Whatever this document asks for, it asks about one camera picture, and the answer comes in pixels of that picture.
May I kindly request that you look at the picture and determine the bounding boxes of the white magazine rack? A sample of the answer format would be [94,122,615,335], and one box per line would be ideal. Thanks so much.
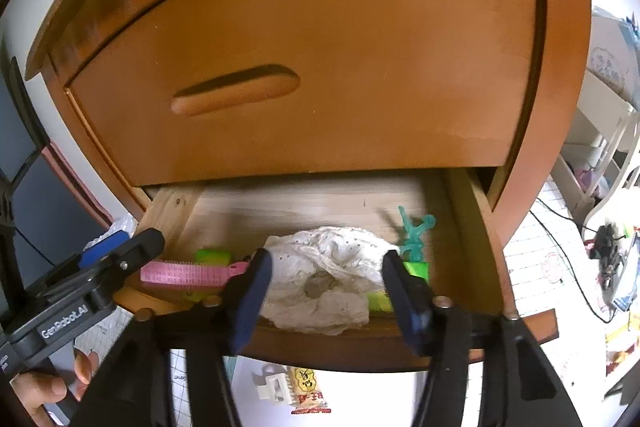
[551,9,639,239]

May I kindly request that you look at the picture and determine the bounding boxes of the cream lace cloth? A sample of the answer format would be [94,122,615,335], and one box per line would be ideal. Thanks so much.
[260,227,397,336]

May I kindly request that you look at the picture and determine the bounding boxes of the person's left hand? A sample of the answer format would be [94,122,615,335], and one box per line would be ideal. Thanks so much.
[11,349,100,427]

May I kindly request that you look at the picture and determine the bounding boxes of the clear plastic bag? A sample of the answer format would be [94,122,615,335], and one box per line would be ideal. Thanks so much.
[84,213,138,251]

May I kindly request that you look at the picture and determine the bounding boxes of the wooden drawer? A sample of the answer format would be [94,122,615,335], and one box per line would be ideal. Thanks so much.
[139,169,516,372]
[70,0,535,186]

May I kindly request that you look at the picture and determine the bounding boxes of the white teal-rimmed tray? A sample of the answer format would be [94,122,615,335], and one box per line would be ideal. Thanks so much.
[231,357,421,426]

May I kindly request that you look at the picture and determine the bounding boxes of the wooden nightstand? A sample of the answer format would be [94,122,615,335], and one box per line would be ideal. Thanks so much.
[24,0,594,373]

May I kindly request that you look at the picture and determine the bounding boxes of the black cable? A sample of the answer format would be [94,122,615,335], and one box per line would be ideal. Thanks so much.
[529,196,616,324]

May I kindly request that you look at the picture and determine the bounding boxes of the fruit pattern tablecloth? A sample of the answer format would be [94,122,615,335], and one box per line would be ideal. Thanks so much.
[74,181,632,427]

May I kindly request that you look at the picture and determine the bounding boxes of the pink hair roller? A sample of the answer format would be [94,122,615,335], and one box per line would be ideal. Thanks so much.
[140,261,248,288]

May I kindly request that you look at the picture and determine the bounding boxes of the smartphone on stand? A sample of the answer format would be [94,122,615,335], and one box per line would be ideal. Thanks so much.
[612,246,639,312]

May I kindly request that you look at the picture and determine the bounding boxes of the green tissue pack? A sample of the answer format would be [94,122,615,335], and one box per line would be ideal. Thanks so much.
[367,261,430,313]
[186,248,232,303]

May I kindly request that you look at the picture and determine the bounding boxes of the yellow snack packet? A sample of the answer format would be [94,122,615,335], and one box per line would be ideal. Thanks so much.
[288,366,332,415]

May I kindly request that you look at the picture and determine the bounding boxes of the green plastic figure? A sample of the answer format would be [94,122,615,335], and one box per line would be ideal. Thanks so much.
[398,206,436,262]

